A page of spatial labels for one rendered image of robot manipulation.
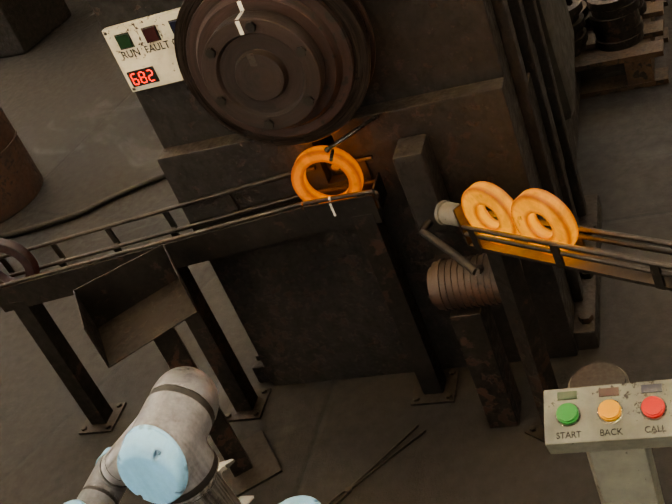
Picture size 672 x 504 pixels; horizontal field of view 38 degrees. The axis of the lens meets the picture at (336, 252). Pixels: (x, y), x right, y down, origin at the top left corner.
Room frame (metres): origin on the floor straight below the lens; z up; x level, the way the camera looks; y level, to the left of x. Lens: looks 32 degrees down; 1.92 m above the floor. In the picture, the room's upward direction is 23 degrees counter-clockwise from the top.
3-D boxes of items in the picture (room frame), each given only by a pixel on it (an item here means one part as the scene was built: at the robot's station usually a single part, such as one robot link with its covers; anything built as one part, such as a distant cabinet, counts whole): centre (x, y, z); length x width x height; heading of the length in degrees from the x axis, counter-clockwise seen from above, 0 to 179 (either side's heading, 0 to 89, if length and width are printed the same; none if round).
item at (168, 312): (2.18, 0.52, 0.36); 0.26 x 0.20 x 0.72; 99
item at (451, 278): (1.94, -0.29, 0.27); 0.22 x 0.13 x 0.53; 64
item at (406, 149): (2.11, -0.27, 0.68); 0.11 x 0.08 x 0.24; 154
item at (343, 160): (2.21, -0.05, 0.75); 0.18 x 0.03 x 0.18; 63
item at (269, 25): (2.12, -0.01, 1.11); 0.28 x 0.06 x 0.28; 64
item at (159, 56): (2.45, 0.21, 1.15); 0.26 x 0.02 x 0.18; 64
